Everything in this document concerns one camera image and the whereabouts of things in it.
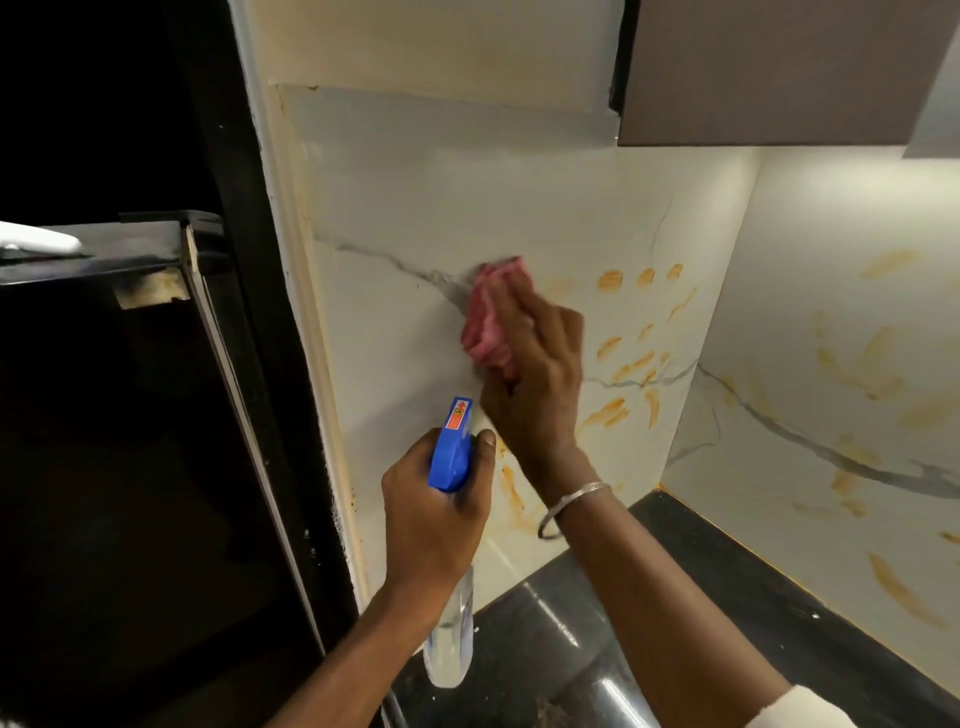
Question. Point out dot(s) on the person's left hand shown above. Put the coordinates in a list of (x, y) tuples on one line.
[(427, 532)]

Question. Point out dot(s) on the person's right hand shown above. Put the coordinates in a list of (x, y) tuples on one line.
[(540, 390)]

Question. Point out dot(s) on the clear spray bottle blue nozzle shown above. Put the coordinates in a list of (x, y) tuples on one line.
[(450, 461)]

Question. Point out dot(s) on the pink checked cleaning cloth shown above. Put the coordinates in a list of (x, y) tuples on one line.
[(480, 330)]

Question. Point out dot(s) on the person's right forearm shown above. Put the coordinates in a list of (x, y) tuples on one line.
[(660, 615)]

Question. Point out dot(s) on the person's left forearm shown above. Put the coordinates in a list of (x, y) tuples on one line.
[(352, 667)]

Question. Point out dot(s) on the silver bangle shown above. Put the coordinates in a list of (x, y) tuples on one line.
[(577, 496)]

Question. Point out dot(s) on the black refrigerator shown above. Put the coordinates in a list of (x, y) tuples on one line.
[(112, 487)]

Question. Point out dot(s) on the brown upper cabinet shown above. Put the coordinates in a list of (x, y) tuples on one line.
[(765, 75)]

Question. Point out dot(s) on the white shirt sleeve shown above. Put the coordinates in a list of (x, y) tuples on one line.
[(802, 711)]

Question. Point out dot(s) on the white handheld controller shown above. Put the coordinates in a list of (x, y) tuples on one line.
[(37, 240)]

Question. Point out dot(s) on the black door frame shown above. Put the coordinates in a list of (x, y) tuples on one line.
[(247, 300)]

